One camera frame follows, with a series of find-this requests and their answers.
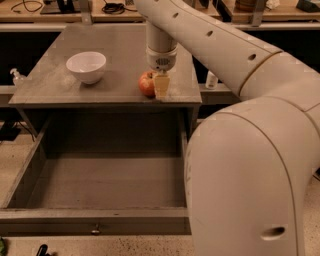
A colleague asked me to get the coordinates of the grey open drawer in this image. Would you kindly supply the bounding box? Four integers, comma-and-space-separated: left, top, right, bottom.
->
0, 109, 193, 237

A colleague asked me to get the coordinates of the metal drawer knob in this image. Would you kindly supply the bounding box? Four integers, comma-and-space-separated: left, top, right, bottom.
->
91, 224, 101, 236

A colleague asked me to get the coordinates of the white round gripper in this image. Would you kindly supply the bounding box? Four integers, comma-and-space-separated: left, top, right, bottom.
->
146, 21, 177, 99

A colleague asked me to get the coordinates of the grey cabinet counter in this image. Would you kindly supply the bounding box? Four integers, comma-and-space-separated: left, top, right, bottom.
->
8, 23, 203, 158

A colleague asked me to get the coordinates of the black coiled cable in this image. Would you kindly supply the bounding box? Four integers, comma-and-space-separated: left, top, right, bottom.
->
101, 0, 138, 16

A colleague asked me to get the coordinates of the black monitor stand base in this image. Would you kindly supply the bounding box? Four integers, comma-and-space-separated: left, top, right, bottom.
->
40, 0, 80, 14

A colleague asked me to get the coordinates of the clear pump sanitizer bottle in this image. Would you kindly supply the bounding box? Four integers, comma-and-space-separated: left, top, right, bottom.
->
10, 68, 26, 87

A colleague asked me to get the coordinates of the white ceramic bowl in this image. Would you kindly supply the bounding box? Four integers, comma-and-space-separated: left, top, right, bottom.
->
66, 51, 106, 84

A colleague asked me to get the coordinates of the white pump lotion bottle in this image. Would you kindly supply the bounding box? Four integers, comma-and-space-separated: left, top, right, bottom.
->
205, 71, 218, 90

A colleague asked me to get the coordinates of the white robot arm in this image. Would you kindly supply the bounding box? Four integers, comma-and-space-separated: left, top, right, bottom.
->
135, 0, 320, 256

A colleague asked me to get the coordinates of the red apple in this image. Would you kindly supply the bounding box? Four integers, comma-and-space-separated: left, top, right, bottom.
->
138, 71, 155, 98

